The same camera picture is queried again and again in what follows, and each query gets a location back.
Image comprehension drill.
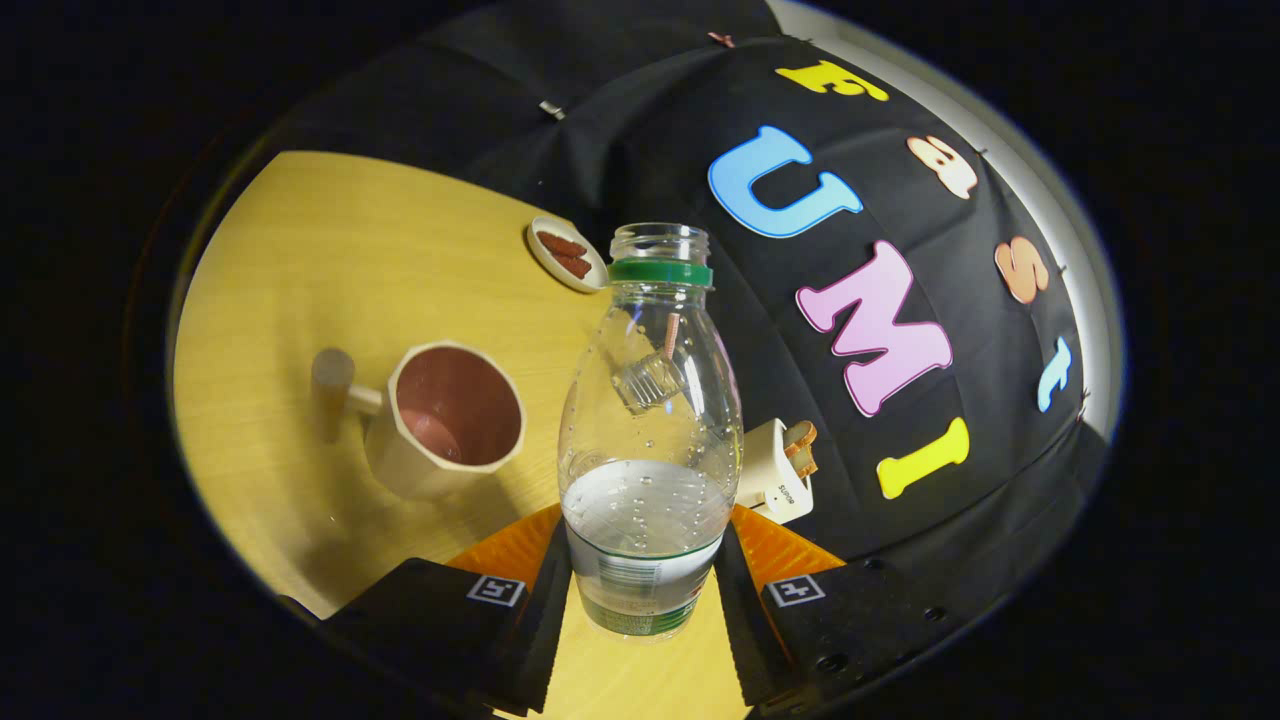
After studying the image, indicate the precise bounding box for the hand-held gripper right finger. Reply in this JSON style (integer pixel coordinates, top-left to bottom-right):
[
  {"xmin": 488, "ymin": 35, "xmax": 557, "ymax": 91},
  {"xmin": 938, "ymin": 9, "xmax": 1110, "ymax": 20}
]
[{"xmin": 713, "ymin": 505, "xmax": 1001, "ymax": 717}]

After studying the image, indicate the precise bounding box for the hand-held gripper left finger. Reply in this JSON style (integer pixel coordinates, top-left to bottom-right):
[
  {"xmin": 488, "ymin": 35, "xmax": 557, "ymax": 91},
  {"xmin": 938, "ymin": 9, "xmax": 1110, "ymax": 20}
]
[{"xmin": 280, "ymin": 505, "xmax": 573, "ymax": 717}]

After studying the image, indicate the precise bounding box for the clear plastic juice bottle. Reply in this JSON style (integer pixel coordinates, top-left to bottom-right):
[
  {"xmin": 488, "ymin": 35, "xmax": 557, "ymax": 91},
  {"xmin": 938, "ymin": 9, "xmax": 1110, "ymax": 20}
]
[{"xmin": 557, "ymin": 222, "xmax": 746, "ymax": 641}]

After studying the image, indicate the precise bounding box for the beige cup maroon inside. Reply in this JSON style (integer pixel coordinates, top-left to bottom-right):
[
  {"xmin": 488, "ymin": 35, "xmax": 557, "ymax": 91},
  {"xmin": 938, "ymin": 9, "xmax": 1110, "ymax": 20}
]
[{"xmin": 311, "ymin": 340, "xmax": 527, "ymax": 501}]

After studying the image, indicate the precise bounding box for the white toaster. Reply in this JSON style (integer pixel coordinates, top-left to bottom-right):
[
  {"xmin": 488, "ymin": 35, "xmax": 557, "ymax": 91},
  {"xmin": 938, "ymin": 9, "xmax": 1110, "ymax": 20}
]
[{"xmin": 735, "ymin": 418, "xmax": 819, "ymax": 524}]

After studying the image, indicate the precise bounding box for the small glass jar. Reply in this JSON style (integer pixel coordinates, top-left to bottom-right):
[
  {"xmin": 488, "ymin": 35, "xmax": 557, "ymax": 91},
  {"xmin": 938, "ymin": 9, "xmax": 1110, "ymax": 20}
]
[{"xmin": 612, "ymin": 350, "xmax": 689, "ymax": 413}]

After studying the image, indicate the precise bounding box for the small white plate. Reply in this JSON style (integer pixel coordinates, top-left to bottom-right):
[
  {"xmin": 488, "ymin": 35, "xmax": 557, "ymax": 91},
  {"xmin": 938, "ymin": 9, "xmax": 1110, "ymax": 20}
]
[{"xmin": 526, "ymin": 216, "xmax": 609, "ymax": 294}]

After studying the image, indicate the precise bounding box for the black backdrop cloth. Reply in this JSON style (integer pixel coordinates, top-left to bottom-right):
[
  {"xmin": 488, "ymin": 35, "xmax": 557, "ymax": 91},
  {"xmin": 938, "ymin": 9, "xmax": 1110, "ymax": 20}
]
[{"xmin": 270, "ymin": 0, "xmax": 1111, "ymax": 601}]

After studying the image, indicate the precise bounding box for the wooden table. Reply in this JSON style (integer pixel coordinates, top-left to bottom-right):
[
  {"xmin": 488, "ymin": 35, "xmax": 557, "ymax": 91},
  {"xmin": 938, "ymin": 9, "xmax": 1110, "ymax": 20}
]
[{"xmin": 172, "ymin": 150, "xmax": 751, "ymax": 720}]

